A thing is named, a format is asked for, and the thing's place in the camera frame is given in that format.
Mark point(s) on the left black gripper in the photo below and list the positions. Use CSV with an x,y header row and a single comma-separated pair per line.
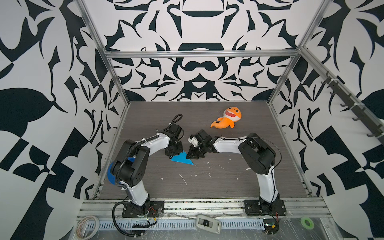
x,y
168,152

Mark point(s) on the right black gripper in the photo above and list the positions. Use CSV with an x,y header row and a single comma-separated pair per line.
x,y
193,155

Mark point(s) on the blue square paper sheet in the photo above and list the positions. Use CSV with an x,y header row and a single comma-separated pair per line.
x,y
182,158

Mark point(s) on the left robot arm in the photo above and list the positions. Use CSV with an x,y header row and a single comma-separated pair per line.
x,y
131,162

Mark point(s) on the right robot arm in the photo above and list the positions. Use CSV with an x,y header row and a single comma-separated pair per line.
x,y
256,151

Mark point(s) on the orange shark plush toy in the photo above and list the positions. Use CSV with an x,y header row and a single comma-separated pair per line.
x,y
230,117

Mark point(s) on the blue round cloth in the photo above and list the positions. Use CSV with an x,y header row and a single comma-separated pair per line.
x,y
110,176

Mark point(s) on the small black electronics board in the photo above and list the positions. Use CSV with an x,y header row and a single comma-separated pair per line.
x,y
271,227

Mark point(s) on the green tape roll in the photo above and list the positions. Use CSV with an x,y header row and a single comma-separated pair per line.
x,y
307,223

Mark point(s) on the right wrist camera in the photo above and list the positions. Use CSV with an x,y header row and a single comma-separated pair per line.
x,y
194,141

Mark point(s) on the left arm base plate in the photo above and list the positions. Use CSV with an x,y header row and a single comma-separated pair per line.
x,y
150,209

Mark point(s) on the white slotted cable duct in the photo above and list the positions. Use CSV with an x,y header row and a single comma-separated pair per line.
x,y
182,224

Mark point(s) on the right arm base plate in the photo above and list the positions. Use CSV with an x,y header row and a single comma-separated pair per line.
x,y
263,208

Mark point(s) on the grey switch box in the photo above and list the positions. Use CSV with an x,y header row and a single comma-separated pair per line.
x,y
208,224

